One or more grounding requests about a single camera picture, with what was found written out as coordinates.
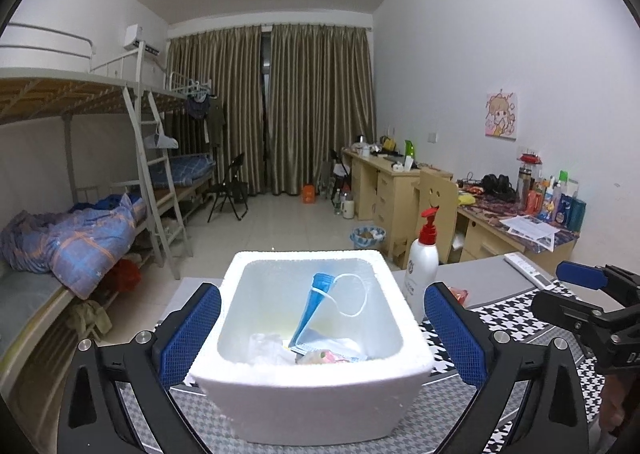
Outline houndstooth table cloth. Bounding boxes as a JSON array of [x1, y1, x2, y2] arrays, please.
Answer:
[[114, 277, 616, 454]]

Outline white foam box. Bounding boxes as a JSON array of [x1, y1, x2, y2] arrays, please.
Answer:
[[190, 250, 434, 446]]

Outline white tissue wipe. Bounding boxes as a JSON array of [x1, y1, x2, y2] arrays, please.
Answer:
[[246, 333, 297, 366]]

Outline white metal bunk bed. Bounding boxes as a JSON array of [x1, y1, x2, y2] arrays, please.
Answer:
[[1, 25, 215, 445]]

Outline white red pump bottle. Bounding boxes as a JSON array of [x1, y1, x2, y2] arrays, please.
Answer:
[[401, 207, 439, 324]]

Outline orange snack packet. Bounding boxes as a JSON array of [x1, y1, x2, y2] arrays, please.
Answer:
[[449, 287, 469, 307]]

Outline wooden desk with drawers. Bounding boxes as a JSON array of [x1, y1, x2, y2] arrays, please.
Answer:
[[342, 148, 578, 273]]

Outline anime wall poster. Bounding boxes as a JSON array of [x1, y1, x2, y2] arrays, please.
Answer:
[[485, 90, 518, 141]]

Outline printed paper sheets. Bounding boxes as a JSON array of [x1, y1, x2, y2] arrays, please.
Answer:
[[500, 216, 560, 252]]

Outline white remote control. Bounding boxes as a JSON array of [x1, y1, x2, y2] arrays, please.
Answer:
[[503, 252, 553, 290]]

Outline blue surgical face mask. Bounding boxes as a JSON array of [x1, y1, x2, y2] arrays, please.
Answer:
[[286, 271, 371, 362]]

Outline brown window curtains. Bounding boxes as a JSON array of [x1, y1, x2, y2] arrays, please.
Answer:
[[168, 24, 375, 195]]

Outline operator hand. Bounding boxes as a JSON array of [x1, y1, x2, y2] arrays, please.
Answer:
[[599, 372, 638, 434]]

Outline blue waste basket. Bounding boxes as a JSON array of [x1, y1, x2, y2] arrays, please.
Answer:
[[349, 226, 386, 249]]

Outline black folding chair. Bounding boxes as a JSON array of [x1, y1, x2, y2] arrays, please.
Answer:
[[207, 153, 248, 222]]

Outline blue plaid quilt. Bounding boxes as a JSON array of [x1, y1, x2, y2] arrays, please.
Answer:
[[1, 194, 146, 300]]

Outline white air conditioner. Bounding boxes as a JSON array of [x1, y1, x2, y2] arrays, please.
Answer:
[[124, 24, 160, 56]]

